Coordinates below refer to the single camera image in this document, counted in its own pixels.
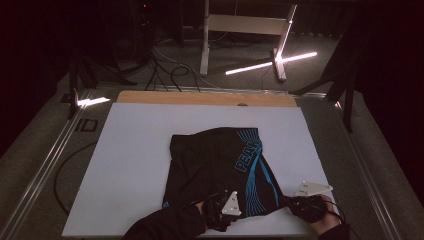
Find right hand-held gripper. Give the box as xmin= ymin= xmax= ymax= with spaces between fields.
xmin=287 ymin=180 xmax=334 ymax=224

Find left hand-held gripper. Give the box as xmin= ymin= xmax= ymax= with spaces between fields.
xmin=201 ymin=189 xmax=243 ymax=233

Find black shorts with blue stripes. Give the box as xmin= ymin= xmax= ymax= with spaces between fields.
xmin=161 ymin=126 xmax=292 ymax=220

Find person's right hand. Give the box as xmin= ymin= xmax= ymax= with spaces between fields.
xmin=310 ymin=194 xmax=342 ymax=237

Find person's left hand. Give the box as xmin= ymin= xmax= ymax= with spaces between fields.
xmin=194 ymin=201 xmax=207 ymax=219

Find white table mat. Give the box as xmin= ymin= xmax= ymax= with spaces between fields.
xmin=61 ymin=101 xmax=346 ymax=238

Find black tripod stand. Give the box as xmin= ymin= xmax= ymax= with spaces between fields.
xmin=289 ymin=19 xmax=359 ymax=134

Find dark computer tower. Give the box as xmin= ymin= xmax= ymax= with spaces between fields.
xmin=130 ymin=0 xmax=157 ymax=64

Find right hand-held gripper cable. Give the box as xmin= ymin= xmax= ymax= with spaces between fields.
xmin=322 ymin=197 xmax=348 ymax=225

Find aluminium floor rail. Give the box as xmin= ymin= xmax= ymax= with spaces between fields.
xmin=333 ymin=99 xmax=403 ymax=240
xmin=0 ymin=87 xmax=94 ymax=240

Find black floor cables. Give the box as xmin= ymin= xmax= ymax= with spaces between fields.
xmin=131 ymin=36 xmax=221 ymax=93

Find thin black looped floor cable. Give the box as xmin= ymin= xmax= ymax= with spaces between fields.
xmin=53 ymin=140 xmax=98 ymax=216

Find white desk frame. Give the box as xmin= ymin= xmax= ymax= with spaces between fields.
xmin=199 ymin=0 xmax=298 ymax=83

